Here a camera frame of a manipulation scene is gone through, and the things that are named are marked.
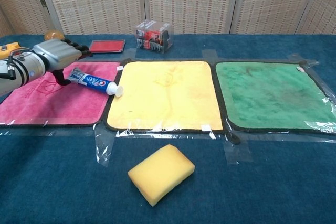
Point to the pink cloth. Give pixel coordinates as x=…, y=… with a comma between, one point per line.
x=52, y=103

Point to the blue and white toothpaste tube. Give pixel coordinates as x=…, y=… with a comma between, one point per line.
x=92, y=81

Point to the red ink pad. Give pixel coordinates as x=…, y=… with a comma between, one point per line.
x=107, y=46

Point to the orange jelly cup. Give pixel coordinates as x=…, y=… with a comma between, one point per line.
x=53, y=35

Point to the clear box of black-red cards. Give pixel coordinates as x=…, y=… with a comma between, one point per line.
x=153, y=36

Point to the bamboo folding screen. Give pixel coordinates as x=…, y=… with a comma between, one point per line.
x=105, y=1

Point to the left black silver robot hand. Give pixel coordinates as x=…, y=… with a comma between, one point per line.
x=57, y=52

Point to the yellow tape measure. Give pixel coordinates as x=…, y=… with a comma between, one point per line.
x=8, y=49

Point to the crinkled clear tape strip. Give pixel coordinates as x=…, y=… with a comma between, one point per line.
x=102, y=148

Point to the yellow cloth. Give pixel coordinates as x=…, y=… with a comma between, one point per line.
x=168, y=95

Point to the yellow sponge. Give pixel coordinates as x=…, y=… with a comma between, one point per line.
x=160, y=174

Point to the green cloth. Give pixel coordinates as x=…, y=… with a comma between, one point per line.
x=270, y=95

